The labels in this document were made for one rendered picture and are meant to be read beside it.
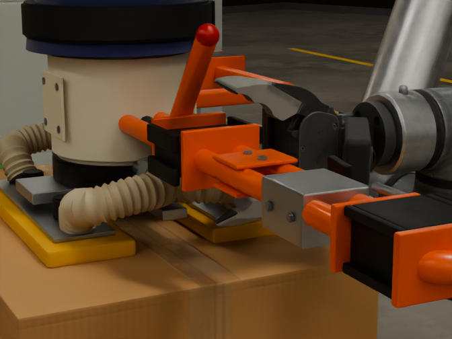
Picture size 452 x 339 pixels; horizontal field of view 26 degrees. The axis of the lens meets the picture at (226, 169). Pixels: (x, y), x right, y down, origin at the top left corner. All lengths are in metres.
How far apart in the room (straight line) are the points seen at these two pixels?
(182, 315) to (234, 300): 0.06
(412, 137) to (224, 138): 0.22
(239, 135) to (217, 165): 0.07
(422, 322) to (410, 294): 2.80
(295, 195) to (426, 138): 0.32
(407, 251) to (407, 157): 0.43
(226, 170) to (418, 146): 0.26
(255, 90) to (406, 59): 0.32
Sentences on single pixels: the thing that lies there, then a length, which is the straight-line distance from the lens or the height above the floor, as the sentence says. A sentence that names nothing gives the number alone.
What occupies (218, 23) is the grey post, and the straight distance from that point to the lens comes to 4.82.
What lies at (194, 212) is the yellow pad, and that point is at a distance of 1.16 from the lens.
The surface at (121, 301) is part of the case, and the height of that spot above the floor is 0.94.
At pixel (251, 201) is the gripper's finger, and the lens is 0.98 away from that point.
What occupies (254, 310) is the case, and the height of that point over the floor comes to 0.91.
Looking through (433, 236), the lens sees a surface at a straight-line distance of 0.64.
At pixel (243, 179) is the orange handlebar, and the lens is 0.84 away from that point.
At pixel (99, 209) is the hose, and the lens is 1.02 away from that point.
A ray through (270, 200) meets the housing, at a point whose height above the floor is 1.08.
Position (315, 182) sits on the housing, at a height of 1.09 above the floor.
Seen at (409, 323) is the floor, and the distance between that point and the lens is 3.42.
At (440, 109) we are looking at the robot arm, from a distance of 1.08.
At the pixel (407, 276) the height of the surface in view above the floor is 1.07.
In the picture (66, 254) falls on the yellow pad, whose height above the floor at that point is 0.96.
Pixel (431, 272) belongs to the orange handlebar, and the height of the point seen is 1.08.
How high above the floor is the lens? 1.29
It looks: 13 degrees down
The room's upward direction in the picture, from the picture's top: straight up
